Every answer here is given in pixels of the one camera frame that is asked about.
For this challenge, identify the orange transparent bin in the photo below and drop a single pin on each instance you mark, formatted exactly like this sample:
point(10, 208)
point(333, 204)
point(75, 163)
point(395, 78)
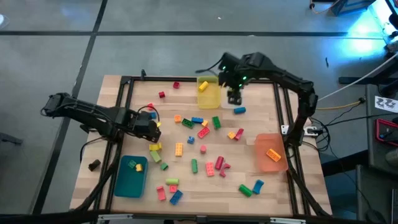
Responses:
point(267, 165)

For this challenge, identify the green narrow block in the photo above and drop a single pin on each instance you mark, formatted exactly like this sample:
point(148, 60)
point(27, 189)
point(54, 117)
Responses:
point(194, 165)

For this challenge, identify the pink cylinder block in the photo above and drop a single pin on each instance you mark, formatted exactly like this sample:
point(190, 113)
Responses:
point(203, 149)

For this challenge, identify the crimson studded brick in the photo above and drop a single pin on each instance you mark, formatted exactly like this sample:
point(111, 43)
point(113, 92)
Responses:
point(238, 134)

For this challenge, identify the dark green long brick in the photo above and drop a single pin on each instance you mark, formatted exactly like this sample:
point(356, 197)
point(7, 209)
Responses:
point(188, 123)

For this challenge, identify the blue arch block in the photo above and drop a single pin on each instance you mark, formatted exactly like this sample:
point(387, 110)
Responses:
point(258, 186)

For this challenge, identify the printed white paper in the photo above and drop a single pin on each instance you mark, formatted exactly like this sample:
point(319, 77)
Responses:
point(385, 103)

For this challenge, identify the yellow-orange long brick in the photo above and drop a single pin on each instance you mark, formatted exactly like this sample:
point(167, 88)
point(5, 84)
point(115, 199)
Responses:
point(273, 155)
point(178, 149)

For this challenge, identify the red cylinder block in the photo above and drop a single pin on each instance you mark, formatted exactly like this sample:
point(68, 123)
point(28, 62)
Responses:
point(219, 162)

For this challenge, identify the red small studded brick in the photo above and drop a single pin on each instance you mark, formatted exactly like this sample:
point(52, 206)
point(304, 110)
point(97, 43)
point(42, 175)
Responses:
point(176, 85)
point(161, 94)
point(150, 107)

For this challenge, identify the light green cylinder block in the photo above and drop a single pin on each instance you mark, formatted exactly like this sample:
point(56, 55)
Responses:
point(172, 181)

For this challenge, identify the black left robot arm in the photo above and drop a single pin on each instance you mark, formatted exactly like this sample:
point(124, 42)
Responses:
point(93, 116)

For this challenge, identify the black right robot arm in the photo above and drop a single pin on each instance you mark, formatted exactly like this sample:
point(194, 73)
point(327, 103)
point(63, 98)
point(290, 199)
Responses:
point(280, 74)

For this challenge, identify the green long studded brick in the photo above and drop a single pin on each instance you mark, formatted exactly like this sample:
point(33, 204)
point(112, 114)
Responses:
point(216, 122)

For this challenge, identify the red long studded brick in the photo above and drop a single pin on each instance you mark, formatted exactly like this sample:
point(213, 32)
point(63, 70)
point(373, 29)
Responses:
point(203, 132)

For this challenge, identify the green small block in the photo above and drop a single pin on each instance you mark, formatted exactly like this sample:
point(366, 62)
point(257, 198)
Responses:
point(163, 166)

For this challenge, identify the blue long studded brick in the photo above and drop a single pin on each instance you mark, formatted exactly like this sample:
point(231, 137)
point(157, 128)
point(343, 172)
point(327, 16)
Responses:
point(176, 197)

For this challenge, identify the grey round object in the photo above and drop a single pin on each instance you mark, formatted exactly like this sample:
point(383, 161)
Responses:
point(392, 157)

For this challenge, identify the white metal bracket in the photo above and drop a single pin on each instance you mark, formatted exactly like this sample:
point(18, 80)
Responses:
point(284, 129)

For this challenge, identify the red and black device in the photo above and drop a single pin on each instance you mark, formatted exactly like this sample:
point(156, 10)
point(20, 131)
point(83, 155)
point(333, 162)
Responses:
point(385, 132)

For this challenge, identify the small black object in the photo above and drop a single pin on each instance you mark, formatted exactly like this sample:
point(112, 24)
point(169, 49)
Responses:
point(94, 165)

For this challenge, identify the yellow small studded brick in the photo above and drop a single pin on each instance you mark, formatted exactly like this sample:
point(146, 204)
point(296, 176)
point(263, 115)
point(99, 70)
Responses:
point(204, 123)
point(139, 167)

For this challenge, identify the yellow transparent bin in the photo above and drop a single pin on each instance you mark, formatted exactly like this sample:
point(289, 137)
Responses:
point(210, 99)

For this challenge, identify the blue small studded brick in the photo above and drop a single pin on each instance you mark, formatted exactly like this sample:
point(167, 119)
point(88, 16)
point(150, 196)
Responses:
point(190, 140)
point(152, 115)

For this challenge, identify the grey side desk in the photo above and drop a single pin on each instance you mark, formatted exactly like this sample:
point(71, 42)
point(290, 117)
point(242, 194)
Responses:
point(371, 149)

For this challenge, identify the green small studded brick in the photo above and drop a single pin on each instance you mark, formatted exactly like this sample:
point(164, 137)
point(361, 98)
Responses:
point(132, 164)

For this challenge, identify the yellow cylinder block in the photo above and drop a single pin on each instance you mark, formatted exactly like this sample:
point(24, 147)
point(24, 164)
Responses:
point(203, 86)

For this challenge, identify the teal plastic bin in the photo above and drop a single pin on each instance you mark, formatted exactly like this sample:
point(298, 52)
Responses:
point(130, 183)

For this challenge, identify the orange small studded brick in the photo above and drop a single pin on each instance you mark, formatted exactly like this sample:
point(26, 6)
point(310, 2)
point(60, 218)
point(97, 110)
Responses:
point(177, 118)
point(231, 135)

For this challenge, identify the white power strip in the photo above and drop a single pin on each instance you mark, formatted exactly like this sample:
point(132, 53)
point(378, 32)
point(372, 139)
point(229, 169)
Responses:
point(311, 130)

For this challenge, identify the pink arch block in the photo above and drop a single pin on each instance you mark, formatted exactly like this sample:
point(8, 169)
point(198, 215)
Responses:
point(160, 193)

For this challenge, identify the yellow arch block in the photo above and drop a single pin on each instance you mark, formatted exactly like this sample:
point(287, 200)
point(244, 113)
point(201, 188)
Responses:
point(155, 147)

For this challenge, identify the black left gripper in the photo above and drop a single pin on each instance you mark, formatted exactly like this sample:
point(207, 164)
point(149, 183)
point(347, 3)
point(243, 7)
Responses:
point(143, 123)

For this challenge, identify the grey chair foot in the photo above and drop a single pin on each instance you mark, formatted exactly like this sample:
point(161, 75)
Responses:
point(11, 138)

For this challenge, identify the grey low cabinet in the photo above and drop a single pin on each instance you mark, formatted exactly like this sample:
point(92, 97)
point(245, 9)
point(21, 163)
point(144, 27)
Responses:
point(373, 193)

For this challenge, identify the pink long studded brick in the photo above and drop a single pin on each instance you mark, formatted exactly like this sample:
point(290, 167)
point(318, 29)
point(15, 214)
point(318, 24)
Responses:
point(210, 169)

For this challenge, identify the blue crate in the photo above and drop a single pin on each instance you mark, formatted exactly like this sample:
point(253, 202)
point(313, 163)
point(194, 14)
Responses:
point(351, 6)

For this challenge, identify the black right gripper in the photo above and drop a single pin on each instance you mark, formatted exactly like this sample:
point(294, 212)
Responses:
point(233, 81)

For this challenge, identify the red arch block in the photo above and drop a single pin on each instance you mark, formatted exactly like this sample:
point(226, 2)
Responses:
point(223, 171)

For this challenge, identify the silver metal bracket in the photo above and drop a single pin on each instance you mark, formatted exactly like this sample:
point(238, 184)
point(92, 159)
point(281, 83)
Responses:
point(115, 216)
point(287, 220)

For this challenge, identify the blue cylinder block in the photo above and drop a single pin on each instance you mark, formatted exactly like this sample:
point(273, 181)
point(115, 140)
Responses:
point(239, 110)

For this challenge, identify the blue medium studded brick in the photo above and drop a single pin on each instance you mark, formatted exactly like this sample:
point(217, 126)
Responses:
point(197, 120)

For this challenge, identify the pink small studded brick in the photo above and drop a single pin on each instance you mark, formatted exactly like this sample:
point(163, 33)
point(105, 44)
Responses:
point(173, 188)

